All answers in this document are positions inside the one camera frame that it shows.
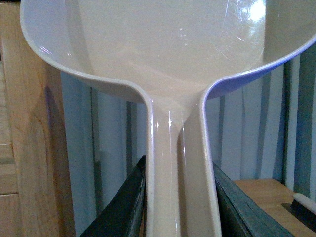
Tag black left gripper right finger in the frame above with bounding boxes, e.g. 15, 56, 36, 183
213, 164, 293, 237

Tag wooden bed headboard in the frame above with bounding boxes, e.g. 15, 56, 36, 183
0, 1, 76, 237

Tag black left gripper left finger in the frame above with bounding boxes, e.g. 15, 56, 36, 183
81, 156, 146, 237

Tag beige hand brush black bristles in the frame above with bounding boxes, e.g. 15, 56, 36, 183
291, 193, 316, 222

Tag beige plastic dustpan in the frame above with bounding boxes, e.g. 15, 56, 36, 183
20, 0, 316, 237

